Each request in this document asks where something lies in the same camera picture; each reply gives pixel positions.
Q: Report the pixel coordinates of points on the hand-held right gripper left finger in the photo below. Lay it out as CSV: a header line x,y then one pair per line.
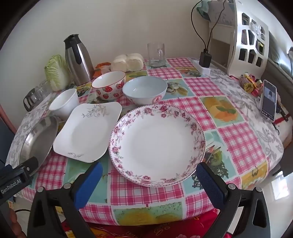
x,y
89,183

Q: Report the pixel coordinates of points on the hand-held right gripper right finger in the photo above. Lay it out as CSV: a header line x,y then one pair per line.
x,y
210,187

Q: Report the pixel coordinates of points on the white square plate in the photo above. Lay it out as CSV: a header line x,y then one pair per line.
x,y
84,135

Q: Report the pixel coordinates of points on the pink floral round plate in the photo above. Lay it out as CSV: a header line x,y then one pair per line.
x,y
155,146

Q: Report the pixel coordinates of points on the small white bowl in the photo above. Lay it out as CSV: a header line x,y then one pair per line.
x,y
65,103

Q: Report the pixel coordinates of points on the strawberry print bowl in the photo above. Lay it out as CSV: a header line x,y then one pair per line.
x,y
109,88

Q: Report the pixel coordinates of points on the pink checked fruit tablecloth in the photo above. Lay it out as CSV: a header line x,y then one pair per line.
x,y
240,141

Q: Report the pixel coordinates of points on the red floral cloth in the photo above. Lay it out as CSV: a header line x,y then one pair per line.
x,y
160,228

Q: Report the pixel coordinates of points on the glass teapot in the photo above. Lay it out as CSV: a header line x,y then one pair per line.
x,y
34,97

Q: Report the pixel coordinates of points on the smartphone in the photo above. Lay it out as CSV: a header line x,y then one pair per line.
x,y
269,100

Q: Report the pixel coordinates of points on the pile of colourful candies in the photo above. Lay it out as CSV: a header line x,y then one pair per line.
x,y
247,83

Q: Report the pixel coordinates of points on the napa cabbage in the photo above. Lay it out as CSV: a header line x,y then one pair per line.
x,y
56,73

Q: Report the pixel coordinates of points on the white power strip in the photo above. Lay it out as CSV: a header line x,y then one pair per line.
x,y
204,70

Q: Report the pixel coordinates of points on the orange snack packet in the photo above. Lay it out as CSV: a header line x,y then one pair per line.
x,y
101,66

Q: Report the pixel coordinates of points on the stainless steel thermos jug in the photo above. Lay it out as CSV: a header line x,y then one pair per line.
x,y
77,64

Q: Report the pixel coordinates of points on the bag of steamed buns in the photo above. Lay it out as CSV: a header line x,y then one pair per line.
x,y
128,61

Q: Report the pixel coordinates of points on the black charger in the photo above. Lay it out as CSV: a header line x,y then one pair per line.
x,y
204,59

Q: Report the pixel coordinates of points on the glass mug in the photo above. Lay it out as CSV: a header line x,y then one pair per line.
x,y
155,57

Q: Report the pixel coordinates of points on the white cutout storage shelf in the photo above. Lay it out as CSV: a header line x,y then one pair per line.
x,y
237,45

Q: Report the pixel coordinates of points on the grey sofa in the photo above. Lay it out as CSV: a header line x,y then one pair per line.
x,y
277,52

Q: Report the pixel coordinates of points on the teal cloth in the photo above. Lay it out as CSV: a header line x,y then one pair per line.
x,y
203,9

